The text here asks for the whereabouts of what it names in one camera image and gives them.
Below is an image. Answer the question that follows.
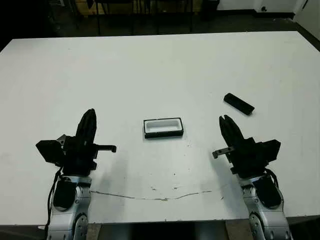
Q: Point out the black box base white insert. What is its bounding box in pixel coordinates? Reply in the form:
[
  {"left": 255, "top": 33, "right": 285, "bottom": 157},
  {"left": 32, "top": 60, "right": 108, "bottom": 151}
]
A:
[{"left": 143, "top": 116, "right": 185, "bottom": 140}]

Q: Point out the grey robot leg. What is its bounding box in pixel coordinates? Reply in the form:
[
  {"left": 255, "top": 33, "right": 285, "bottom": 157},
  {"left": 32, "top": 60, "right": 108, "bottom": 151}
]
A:
[
  {"left": 99, "top": 223, "right": 133, "bottom": 240},
  {"left": 196, "top": 221, "right": 227, "bottom": 240}
]

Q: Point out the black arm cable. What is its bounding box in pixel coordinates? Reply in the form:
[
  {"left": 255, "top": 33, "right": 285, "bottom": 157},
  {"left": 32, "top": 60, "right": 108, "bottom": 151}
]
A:
[
  {"left": 264, "top": 167, "right": 286, "bottom": 208},
  {"left": 44, "top": 166, "right": 63, "bottom": 230}
]

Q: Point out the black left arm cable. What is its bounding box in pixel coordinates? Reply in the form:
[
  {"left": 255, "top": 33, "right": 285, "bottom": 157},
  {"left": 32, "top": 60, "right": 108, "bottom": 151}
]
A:
[{"left": 44, "top": 166, "right": 63, "bottom": 230}]

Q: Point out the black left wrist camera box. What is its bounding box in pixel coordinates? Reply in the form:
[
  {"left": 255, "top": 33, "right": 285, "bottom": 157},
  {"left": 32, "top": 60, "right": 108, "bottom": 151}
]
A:
[{"left": 35, "top": 134, "right": 66, "bottom": 168}]

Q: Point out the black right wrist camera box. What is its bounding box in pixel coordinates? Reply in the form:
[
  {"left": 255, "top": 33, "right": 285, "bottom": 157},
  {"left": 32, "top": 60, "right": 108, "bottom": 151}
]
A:
[{"left": 254, "top": 139, "right": 282, "bottom": 167}]

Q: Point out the slim black camera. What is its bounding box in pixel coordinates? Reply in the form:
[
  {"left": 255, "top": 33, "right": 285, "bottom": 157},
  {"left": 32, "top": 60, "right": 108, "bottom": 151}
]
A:
[{"left": 223, "top": 92, "right": 255, "bottom": 116}]

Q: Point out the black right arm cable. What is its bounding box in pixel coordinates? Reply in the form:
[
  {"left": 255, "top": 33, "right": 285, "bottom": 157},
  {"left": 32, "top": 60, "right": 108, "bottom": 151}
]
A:
[{"left": 264, "top": 167, "right": 286, "bottom": 208}]

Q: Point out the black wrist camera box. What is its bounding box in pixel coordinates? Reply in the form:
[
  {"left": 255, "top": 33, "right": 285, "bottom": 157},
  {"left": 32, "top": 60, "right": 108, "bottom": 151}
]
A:
[
  {"left": 254, "top": 139, "right": 282, "bottom": 167},
  {"left": 35, "top": 134, "right": 66, "bottom": 168}
]

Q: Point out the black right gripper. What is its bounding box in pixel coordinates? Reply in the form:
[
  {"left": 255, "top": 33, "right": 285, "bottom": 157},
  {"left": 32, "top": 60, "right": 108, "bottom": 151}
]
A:
[{"left": 211, "top": 114, "right": 270, "bottom": 180}]

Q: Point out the grey robot right leg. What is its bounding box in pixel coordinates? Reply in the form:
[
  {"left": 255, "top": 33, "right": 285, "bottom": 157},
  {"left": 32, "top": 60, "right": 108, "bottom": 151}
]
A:
[{"left": 196, "top": 221, "right": 227, "bottom": 240}]

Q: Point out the grey robot left leg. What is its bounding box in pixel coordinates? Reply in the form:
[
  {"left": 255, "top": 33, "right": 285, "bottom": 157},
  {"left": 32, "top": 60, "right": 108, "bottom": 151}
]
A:
[{"left": 99, "top": 223, "right": 133, "bottom": 240}]

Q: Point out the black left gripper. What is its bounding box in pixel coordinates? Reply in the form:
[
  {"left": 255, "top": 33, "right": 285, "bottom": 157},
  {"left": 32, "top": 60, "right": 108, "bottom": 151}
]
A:
[{"left": 61, "top": 108, "right": 118, "bottom": 176}]

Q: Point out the black waste bin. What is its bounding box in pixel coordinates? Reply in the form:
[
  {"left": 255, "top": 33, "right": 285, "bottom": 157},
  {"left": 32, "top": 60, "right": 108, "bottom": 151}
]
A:
[{"left": 199, "top": 0, "right": 221, "bottom": 21}]

